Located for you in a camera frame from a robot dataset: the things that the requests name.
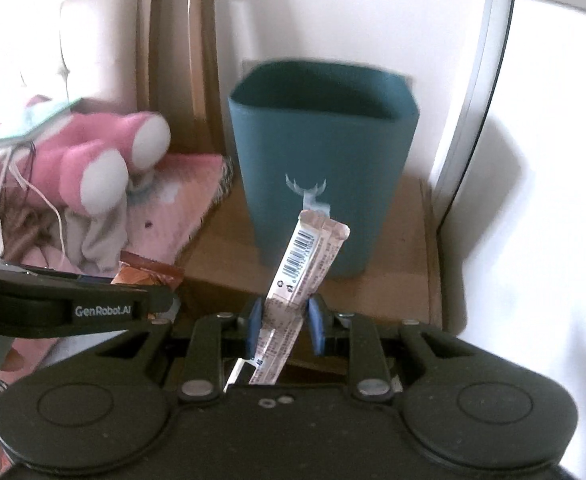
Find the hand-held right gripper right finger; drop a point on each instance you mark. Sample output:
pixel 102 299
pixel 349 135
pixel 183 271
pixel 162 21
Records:
pixel 317 325

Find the grey door frame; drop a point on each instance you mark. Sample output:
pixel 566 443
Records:
pixel 478 85

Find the teal cloth pad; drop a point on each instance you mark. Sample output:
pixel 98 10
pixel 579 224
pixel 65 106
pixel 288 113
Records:
pixel 28 122

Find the grey-white cloth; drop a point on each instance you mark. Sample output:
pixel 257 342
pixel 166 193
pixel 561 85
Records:
pixel 98 235

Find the white door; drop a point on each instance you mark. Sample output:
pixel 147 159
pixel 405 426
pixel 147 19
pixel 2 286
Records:
pixel 548 185

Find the beige padded headboard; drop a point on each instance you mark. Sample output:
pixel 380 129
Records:
pixel 98 45

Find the pink plush toy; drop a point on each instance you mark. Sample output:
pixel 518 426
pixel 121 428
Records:
pixel 98 140

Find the wooden headboard post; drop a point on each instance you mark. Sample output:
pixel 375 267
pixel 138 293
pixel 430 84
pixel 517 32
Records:
pixel 203 60

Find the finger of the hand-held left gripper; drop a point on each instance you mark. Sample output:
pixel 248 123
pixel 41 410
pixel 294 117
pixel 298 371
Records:
pixel 48 277

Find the teal bin with deer print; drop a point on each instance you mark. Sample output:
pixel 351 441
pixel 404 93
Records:
pixel 323 150

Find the wooden nightstand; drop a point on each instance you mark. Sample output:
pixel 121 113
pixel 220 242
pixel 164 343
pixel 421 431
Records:
pixel 223 255

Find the brown snack wrapper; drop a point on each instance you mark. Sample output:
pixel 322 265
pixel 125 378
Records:
pixel 143 272

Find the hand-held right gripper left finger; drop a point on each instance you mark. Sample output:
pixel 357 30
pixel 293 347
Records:
pixel 254 327

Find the patterned pink blanket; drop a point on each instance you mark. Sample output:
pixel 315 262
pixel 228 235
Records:
pixel 183 185

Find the pale stick snack packet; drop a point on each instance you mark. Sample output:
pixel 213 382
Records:
pixel 303 260

